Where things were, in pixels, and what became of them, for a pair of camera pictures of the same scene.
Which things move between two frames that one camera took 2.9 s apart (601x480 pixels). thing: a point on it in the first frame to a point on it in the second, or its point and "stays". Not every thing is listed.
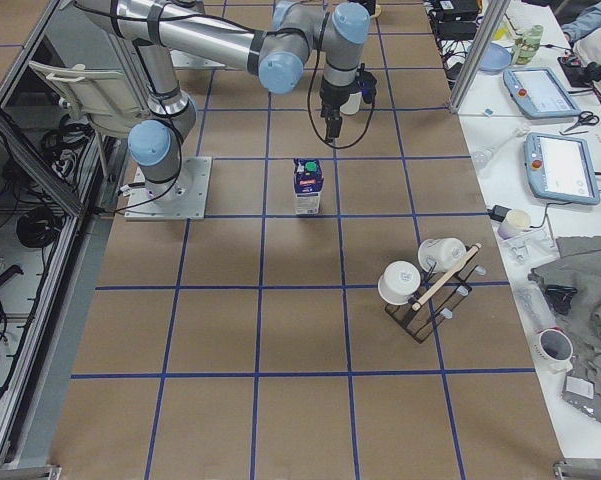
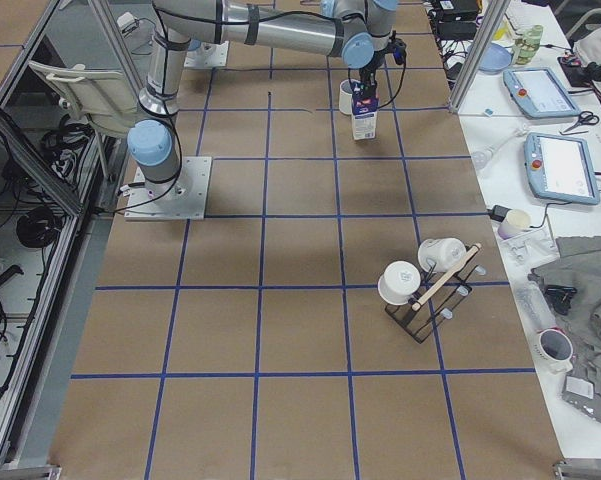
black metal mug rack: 439,290 stays
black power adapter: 498,212 stays
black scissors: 586,117 stays
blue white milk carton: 308,181 to 364,117
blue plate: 495,58 stays
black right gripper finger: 334,126 to 372,85
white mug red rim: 555,350 stays
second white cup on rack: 438,255 stays
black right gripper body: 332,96 to 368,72
